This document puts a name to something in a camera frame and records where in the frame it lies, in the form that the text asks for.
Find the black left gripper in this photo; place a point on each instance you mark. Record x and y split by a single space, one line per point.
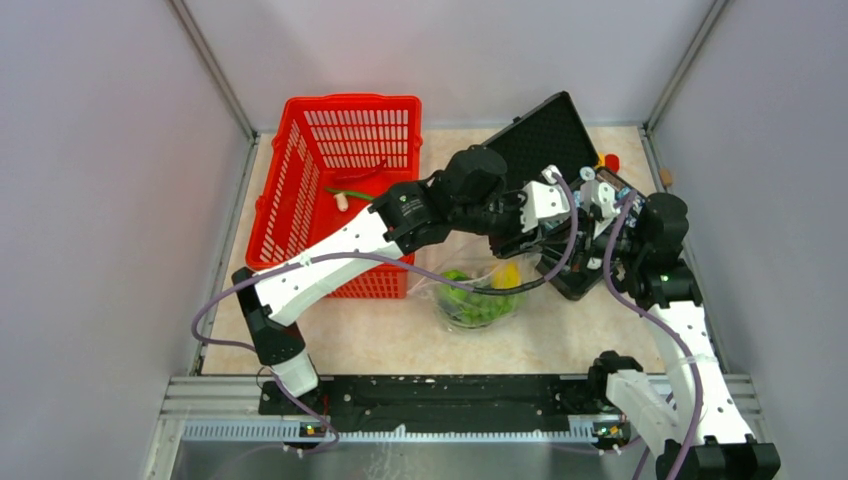
516 241

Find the green lime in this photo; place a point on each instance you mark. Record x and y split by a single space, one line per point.
457 279

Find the yellow toy fruit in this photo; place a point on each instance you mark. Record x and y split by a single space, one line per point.
507 276

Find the red chili pepper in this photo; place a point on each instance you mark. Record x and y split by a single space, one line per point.
353 175

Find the red plastic basket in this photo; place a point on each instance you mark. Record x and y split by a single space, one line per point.
317 137

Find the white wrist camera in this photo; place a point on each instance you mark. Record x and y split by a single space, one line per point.
598 198
545 201

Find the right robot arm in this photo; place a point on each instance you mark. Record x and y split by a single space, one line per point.
698 433

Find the red round object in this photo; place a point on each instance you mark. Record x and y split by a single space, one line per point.
610 161

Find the white toy mushroom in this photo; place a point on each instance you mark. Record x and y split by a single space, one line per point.
342 201

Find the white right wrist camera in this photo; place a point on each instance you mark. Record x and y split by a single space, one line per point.
598 198

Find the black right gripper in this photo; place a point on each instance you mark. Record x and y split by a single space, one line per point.
584 243

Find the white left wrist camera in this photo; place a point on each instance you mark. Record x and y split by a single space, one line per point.
545 201

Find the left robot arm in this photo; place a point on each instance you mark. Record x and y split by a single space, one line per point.
469 195

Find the open black foam case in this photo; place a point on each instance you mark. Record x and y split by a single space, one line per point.
553 133

